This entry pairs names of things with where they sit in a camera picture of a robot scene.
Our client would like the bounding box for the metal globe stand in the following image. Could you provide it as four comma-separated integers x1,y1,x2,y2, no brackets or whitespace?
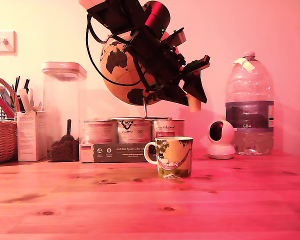
107,97,173,122

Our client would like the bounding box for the wicker basket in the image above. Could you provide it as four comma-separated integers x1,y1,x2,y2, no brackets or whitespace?
0,74,19,165

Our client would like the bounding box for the clear jar with white lid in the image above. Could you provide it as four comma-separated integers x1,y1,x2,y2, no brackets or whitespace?
41,61,88,163

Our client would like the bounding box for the coffee beans pile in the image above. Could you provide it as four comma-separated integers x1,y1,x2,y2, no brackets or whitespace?
46,138,80,162

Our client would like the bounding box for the cork globe with dark continents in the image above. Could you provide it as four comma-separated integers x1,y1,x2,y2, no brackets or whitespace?
99,31,184,106

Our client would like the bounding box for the brown coffee scoop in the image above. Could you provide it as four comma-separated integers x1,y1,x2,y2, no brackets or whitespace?
60,119,78,147

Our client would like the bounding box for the white paper strip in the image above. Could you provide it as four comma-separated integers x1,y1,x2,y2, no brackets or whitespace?
16,88,34,112

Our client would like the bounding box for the black sticks bundle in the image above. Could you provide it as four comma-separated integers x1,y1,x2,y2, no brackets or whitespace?
11,75,31,95

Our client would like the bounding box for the illustrated ceramic coffee mug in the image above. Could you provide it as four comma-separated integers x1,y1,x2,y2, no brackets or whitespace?
143,136,194,180

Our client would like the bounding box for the white carton box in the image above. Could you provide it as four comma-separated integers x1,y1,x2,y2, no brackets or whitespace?
16,110,47,162

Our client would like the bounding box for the tin can with script label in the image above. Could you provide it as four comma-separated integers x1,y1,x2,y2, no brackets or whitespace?
151,119,186,141

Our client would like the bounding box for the printed dark cardboard tray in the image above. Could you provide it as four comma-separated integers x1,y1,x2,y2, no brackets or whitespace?
79,142,158,164

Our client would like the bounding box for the white wall switch plate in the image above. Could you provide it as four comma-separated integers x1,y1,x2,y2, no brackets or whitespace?
0,30,17,56

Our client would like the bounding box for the tin can with black logo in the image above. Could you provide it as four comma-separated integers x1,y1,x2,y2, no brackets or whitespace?
116,119,153,145

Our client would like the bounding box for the short black cable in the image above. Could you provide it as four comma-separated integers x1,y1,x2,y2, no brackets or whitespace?
89,14,113,44

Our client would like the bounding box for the long black looping cable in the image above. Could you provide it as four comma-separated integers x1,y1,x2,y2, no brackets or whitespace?
85,13,146,87

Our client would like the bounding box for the small white round camera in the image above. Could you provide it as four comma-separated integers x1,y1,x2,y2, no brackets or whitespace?
206,119,237,160

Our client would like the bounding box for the large clear water bottle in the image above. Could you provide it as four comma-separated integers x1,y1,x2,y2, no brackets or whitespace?
225,50,275,156

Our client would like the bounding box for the tin can with pink label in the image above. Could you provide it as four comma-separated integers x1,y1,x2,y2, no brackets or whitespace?
83,120,119,145

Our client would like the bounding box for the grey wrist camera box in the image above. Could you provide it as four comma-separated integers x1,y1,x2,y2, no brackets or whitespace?
166,26,187,47

